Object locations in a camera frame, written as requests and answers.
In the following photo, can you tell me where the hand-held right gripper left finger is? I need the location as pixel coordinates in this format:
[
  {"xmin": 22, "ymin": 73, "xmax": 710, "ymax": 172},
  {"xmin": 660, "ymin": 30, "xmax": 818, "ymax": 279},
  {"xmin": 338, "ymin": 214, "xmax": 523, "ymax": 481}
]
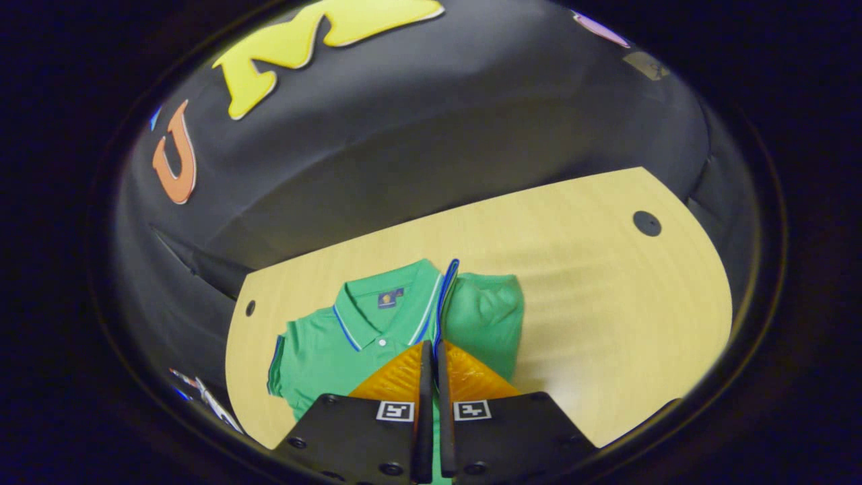
[{"xmin": 273, "ymin": 340, "xmax": 433, "ymax": 485}]

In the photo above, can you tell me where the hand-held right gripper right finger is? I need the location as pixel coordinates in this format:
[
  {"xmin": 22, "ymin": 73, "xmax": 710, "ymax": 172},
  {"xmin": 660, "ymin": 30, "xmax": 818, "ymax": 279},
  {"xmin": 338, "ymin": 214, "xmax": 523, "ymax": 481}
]
[{"xmin": 438, "ymin": 340, "xmax": 597, "ymax": 485}]

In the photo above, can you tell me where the green T-shirt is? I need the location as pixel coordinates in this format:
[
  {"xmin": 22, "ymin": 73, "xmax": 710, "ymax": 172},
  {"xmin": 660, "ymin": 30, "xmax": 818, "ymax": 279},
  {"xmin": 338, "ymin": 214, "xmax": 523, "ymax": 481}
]
[{"xmin": 267, "ymin": 258, "xmax": 525, "ymax": 485}]

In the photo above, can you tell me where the black backdrop cloth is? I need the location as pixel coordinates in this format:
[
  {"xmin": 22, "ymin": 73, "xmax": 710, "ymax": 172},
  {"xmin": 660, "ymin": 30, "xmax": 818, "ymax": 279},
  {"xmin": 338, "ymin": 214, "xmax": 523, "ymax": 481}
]
[{"xmin": 111, "ymin": 0, "xmax": 762, "ymax": 412}]

